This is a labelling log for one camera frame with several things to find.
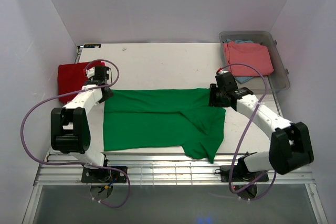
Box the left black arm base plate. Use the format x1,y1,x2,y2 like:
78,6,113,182
81,167,127,183

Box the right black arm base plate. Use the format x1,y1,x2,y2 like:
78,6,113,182
215,165,269,183

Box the blue label sticker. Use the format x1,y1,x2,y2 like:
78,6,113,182
83,44,101,48

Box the green t-shirt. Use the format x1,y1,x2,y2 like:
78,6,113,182
103,88,226,163

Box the aluminium rail frame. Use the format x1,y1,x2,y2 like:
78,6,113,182
34,153,316,186

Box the clear plastic bin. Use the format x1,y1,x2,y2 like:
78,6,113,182
219,31,290,93

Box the pink folded t-shirt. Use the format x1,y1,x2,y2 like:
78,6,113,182
224,42,274,77

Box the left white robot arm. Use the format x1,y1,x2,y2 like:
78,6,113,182
51,66,113,182

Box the folded red t-shirt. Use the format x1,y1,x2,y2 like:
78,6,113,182
57,61,106,104

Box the light blue folded t-shirt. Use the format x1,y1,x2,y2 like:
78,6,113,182
225,39,254,84

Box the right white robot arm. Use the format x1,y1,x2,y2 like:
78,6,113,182
209,70,314,180

